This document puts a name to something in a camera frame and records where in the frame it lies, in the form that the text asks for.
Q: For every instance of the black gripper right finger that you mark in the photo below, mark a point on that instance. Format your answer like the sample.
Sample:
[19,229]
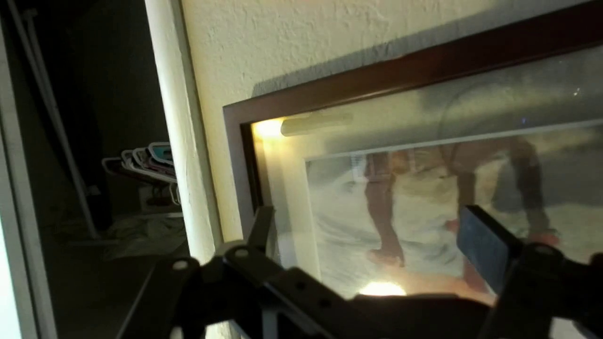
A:
[546,289]

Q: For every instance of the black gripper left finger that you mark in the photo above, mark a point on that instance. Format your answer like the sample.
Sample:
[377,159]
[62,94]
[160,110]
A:
[251,284]

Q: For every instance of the dark wood picture frame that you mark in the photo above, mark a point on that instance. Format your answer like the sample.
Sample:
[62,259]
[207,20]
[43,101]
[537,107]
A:
[377,78]

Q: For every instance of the pale folded clothes pile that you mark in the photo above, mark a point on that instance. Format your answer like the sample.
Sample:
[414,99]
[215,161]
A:
[147,237]

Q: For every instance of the white closet door casing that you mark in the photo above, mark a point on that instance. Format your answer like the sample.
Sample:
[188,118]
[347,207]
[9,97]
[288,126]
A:
[185,158]

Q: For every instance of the teal-edged clothes hanger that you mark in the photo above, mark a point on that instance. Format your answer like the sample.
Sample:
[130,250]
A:
[136,163]
[162,158]
[113,167]

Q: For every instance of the white sliding closet door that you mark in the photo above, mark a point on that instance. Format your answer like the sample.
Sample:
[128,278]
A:
[19,252]

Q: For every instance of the grey closet rod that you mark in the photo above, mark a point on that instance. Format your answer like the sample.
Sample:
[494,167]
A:
[53,126]

